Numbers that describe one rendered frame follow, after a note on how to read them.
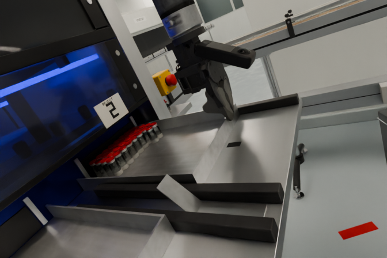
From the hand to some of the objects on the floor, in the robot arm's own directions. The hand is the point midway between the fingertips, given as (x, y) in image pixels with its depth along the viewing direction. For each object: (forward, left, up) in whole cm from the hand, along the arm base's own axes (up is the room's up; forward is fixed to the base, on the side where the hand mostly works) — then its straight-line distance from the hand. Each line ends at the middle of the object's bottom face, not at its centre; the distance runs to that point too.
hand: (232, 114), depth 53 cm
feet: (-19, -87, -91) cm, 128 cm away
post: (+25, -19, -91) cm, 97 cm away
